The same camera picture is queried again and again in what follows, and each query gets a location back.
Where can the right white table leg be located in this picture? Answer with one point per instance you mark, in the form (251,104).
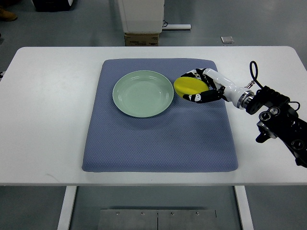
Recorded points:
(243,208)

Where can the white table leg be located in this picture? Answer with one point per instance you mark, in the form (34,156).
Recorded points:
(67,208)
(243,208)

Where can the left white table leg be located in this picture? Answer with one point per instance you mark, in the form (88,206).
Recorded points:
(67,208)

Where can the brown shoe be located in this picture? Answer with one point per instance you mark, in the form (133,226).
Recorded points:
(7,16)

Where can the black bin with white rim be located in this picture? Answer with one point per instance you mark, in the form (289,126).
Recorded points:
(52,5)

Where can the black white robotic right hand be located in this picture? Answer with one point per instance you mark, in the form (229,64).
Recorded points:
(220,87)

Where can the white machine cabinet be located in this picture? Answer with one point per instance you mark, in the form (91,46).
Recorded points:
(141,16)

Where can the brown cardboard box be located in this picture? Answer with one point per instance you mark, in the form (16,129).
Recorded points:
(132,39)

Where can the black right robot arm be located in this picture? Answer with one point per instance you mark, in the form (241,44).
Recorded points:
(280,120)

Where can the white metal floor bar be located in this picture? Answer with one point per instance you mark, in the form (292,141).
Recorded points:
(177,27)

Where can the blue textured cushion mat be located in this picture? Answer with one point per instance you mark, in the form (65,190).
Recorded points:
(187,137)

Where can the small grey floor plate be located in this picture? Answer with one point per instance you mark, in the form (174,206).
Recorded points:
(227,39)

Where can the yellow starfruit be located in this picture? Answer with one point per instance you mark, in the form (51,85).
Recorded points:
(189,86)

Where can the light green plate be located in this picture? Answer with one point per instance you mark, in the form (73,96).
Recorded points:
(143,93)

